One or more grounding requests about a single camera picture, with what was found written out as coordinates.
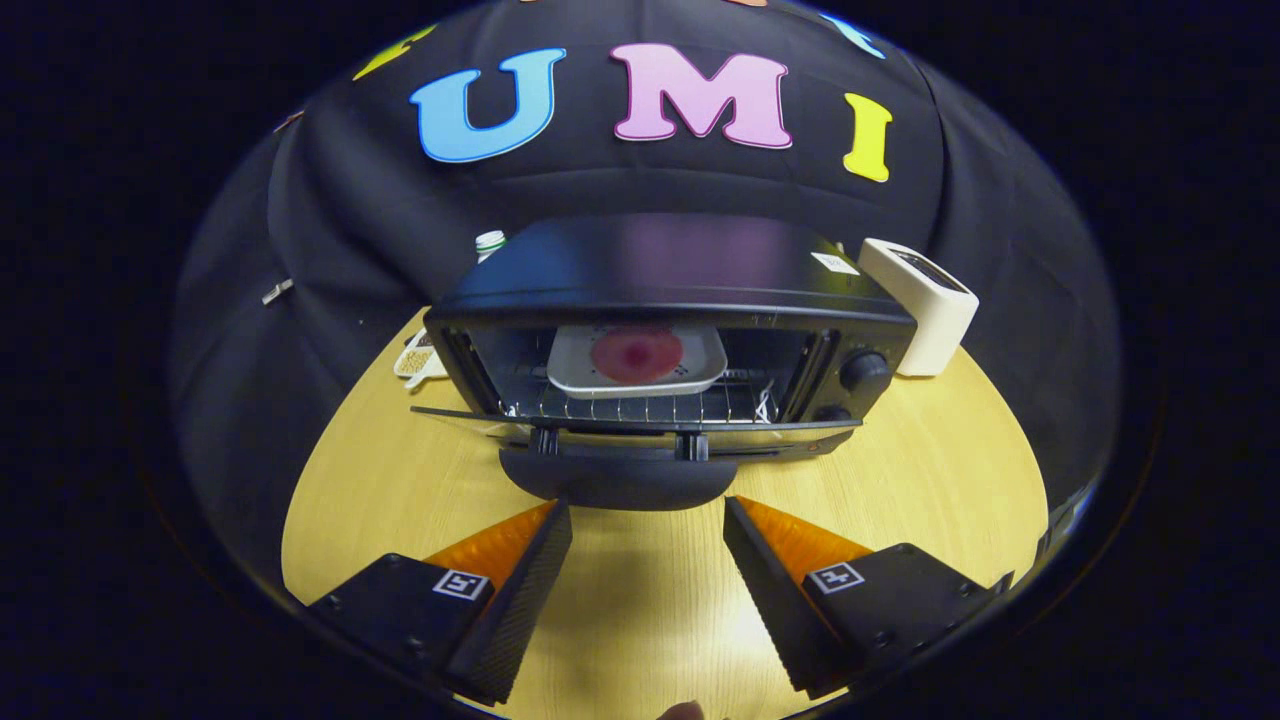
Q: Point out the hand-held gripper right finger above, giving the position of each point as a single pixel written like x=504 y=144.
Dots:
x=775 y=610

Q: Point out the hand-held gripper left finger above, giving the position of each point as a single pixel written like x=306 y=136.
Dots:
x=515 y=610

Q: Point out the white square plate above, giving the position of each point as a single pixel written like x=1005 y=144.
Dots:
x=575 y=370

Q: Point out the pink ham slice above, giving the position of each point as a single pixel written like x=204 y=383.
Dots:
x=637 y=357

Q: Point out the black toaster oven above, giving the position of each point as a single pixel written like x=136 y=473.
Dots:
x=650 y=260

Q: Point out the white toaster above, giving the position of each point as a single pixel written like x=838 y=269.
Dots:
x=925 y=300

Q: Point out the small dish of grains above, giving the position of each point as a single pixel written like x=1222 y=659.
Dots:
x=415 y=360

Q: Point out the white cloth clip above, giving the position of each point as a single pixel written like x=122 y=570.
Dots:
x=277 y=291

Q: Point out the pink cloth clip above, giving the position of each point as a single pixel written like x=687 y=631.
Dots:
x=288 y=121

